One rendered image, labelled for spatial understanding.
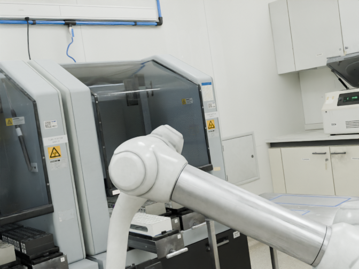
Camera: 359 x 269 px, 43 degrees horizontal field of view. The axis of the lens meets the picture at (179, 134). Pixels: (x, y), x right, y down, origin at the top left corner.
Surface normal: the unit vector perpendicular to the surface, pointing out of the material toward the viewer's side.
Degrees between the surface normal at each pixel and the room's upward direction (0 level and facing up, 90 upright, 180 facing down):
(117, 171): 87
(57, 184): 90
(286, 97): 90
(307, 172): 90
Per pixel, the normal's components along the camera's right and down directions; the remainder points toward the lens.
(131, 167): -0.34, 0.05
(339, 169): -0.77, 0.15
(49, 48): 0.62, -0.05
